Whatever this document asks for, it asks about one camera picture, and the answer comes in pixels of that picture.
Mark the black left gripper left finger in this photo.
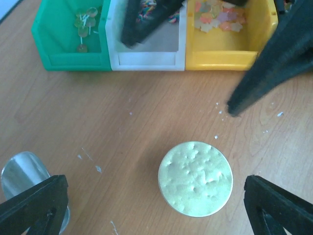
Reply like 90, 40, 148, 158
0, 175, 68, 235

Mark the white plastic bin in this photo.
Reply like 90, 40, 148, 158
105, 0, 187, 71

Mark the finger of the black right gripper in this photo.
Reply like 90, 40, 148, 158
227, 0, 313, 116
120, 0, 184, 47

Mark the white jar lid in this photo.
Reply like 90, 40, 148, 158
158, 141, 234, 217

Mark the silver metal scoop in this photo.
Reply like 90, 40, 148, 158
0, 151, 70, 234

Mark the yellow plastic bin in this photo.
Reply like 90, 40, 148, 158
185, 0, 278, 71

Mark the green plastic bin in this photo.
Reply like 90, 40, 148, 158
31, 0, 111, 71

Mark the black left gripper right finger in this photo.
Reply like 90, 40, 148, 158
244, 175, 313, 235

